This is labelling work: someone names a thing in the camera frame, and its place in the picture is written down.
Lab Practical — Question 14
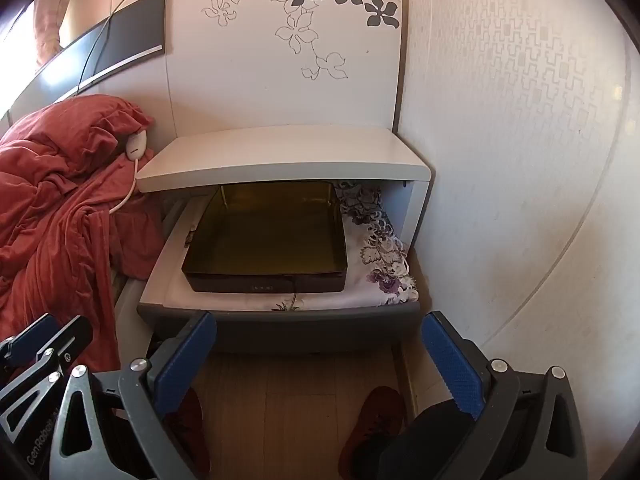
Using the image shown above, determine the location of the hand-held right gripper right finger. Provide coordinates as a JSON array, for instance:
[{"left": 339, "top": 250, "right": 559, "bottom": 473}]
[{"left": 421, "top": 310, "right": 590, "bottom": 480}]

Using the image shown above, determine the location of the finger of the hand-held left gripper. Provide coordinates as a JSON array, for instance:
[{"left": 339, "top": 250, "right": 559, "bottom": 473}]
[
  {"left": 0, "top": 314, "right": 53, "bottom": 366},
  {"left": 0, "top": 316, "right": 94, "bottom": 480}
]

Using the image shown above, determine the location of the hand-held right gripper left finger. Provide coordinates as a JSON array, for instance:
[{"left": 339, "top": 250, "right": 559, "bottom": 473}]
[{"left": 50, "top": 310, "right": 218, "bottom": 480}]

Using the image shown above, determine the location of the brown storage box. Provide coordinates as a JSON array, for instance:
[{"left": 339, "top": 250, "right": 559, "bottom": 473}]
[{"left": 182, "top": 181, "right": 348, "bottom": 295}]

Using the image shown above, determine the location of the person's red shoe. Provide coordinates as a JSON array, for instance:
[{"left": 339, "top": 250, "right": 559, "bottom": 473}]
[
  {"left": 339, "top": 386, "right": 406, "bottom": 480},
  {"left": 165, "top": 387, "right": 211, "bottom": 478}
]

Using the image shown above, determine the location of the person's black trouser leg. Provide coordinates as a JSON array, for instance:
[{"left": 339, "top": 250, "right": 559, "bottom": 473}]
[{"left": 380, "top": 400, "right": 481, "bottom": 480}]

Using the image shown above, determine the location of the red blanket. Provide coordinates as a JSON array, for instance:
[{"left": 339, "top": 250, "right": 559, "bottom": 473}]
[{"left": 0, "top": 150, "right": 166, "bottom": 376}]

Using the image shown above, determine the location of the grey-fronted nightstand drawer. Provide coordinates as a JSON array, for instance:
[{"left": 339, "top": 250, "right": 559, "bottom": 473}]
[{"left": 136, "top": 192, "right": 422, "bottom": 357}]

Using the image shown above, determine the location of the white floral embroidered cloth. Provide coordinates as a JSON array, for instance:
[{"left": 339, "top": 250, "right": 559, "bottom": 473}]
[{"left": 165, "top": 180, "right": 420, "bottom": 311}]

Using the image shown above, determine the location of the white heating controller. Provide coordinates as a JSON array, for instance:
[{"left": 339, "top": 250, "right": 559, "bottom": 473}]
[{"left": 122, "top": 129, "right": 149, "bottom": 163}]

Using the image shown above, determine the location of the red pillow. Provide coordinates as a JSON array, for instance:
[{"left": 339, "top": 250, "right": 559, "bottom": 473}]
[{"left": 0, "top": 94, "right": 155, "bottom": 181}]

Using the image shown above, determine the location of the white nightstand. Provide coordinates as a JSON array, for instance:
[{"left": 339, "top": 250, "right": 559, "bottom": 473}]
[{"left": 136, "top": 125, "right": 433, "bottom": 251}]

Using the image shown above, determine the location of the white floral back panel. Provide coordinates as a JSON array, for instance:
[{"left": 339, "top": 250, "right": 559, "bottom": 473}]
[{"left": 165, "top": 0, "right": 408, "bottom": 141}]

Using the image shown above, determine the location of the dark bed headboard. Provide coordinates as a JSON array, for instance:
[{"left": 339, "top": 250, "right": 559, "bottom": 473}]
[{"left": 10, "top": 0, "right": 173, "bottom": 116}]

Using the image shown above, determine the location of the pink curtain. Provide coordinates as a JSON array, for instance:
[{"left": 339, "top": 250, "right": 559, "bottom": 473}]
[{"left": 35, "top": 0, "right": 86, "bottom": 66}]

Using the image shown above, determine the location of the white controller cable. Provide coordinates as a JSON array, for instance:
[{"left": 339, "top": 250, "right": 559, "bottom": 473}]
[{"left": 107, "top": 157, "right": 138, "bottom": 216}]

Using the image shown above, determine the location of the thin black cable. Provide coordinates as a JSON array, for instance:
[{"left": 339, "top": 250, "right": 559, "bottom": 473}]
[{"left": 72, "top": 0, "right": 143, "bottom": 98}]

